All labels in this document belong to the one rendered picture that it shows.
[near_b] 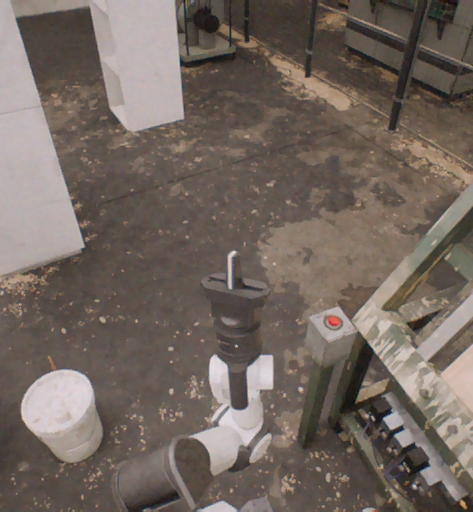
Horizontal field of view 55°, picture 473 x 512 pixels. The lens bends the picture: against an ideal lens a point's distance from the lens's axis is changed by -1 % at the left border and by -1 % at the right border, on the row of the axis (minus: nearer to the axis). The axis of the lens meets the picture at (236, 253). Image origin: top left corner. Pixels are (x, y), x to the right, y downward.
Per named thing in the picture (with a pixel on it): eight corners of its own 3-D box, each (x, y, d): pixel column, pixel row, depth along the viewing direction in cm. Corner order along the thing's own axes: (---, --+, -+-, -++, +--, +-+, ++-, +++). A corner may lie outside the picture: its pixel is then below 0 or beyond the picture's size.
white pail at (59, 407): (39, 422, 226) (6, 371, 193) (97, 396, 236) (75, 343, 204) (54, 480, 206) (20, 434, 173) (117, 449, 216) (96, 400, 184)
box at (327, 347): (303, 346, 170) (309, 315, 157) (331, 335, 173) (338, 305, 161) (320, 371, 162) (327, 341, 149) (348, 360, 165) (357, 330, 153)
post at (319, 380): (296, 438, 220) (314, 349, 169) (306, 433, 222) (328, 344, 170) (302, 449, 216) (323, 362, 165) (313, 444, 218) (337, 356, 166)
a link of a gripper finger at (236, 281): (237, 249, 78) (239, 280, 81) (227, 257, 75) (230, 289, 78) (245, 251, 77) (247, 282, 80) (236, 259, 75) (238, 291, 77)
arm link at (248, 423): (275, 397, 95) (276, 430, 110) (238, 369, 100) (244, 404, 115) (243, 436, 90) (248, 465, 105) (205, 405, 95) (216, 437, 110)
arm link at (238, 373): (272, 324, 88) (273, 369, 93) (217, 324, 89) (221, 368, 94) (271, 364, 78) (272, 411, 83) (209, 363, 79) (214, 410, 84)
